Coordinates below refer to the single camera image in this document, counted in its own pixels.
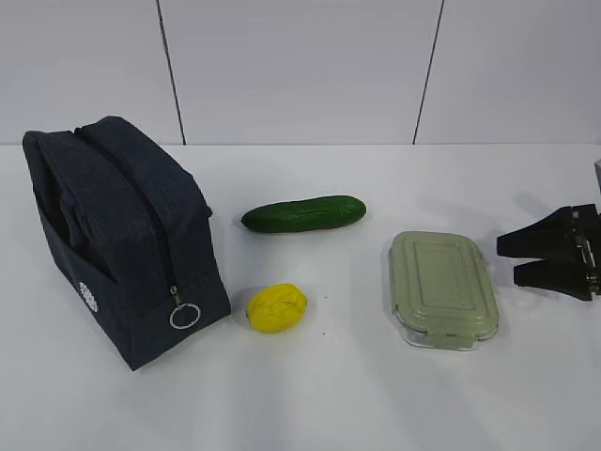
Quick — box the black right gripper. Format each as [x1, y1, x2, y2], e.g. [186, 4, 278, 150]
[496, 204, 600, 302]

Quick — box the green lidded glass container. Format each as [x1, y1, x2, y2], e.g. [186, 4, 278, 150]
[389, 231, 500, 350]

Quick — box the green cucumber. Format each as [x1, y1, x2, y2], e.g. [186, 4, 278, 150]
[240, 195, 367, 234]

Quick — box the dark blue fabric bag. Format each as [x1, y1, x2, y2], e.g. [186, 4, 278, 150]
[22, 116, 231, 370]

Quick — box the yellow lemon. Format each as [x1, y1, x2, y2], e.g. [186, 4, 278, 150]
[246, 284, 308, 334]

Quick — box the silver zipper pull ring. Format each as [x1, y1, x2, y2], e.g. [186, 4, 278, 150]
[168, 284, 203, 330]

